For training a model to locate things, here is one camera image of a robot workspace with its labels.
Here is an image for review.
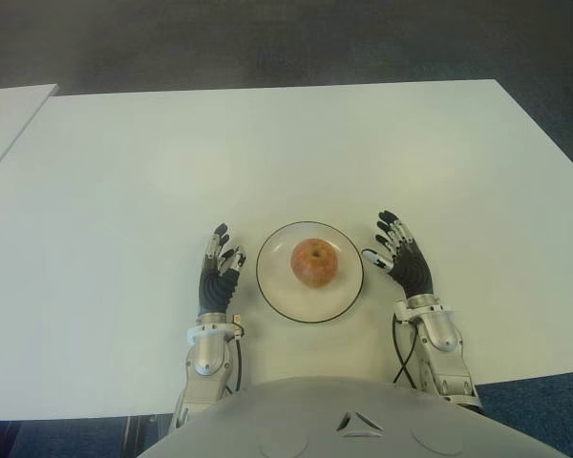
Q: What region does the red yellow apple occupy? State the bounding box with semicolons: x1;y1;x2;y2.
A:
289;238;339;289

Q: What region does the grey robot torso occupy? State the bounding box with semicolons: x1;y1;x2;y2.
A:
137;375;562;458

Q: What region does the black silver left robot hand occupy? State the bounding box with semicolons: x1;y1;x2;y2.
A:
198;221;247;317

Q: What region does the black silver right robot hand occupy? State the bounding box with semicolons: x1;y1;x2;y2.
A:
361;208;435;300

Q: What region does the black cable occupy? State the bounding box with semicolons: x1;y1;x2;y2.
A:
224;328;245;397
392;314;419;388

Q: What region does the white plate black rim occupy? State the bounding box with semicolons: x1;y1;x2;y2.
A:
255;219;366;326

